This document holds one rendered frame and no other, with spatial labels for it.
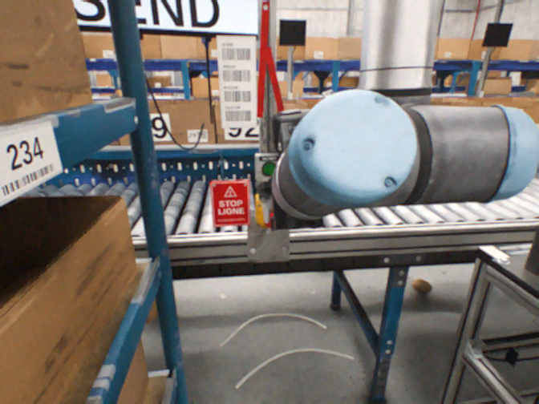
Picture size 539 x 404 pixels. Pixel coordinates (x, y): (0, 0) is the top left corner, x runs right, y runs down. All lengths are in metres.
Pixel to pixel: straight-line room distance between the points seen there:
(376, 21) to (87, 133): 0.33
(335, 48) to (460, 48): 2.24
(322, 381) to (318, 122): 1.35
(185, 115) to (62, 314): 1.19
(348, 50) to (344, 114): 5.98
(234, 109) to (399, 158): 0.59
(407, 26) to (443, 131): 0.17
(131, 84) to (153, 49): 5.67
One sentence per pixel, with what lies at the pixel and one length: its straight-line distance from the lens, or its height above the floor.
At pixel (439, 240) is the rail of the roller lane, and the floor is 0.71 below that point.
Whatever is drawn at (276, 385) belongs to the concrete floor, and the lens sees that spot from 1.50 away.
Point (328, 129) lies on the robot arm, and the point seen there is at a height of 1.13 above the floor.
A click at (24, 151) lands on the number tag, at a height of 1.13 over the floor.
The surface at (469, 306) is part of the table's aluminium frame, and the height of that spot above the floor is 0.57.
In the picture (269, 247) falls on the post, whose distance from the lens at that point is 0.92.
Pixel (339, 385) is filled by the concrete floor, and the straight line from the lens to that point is 1.53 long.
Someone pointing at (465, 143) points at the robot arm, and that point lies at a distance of 0.31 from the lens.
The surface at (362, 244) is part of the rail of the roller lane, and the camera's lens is 0.99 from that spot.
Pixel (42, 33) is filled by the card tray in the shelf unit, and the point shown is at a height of 1.20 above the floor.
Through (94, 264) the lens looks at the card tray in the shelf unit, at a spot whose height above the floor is 1.01.
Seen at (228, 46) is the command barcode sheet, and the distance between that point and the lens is 0.80.
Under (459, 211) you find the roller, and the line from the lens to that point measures 1.25.
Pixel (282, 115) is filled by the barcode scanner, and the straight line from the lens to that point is 0.76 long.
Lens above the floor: 1.17
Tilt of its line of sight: 22 degrees down
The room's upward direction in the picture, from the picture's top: straight up
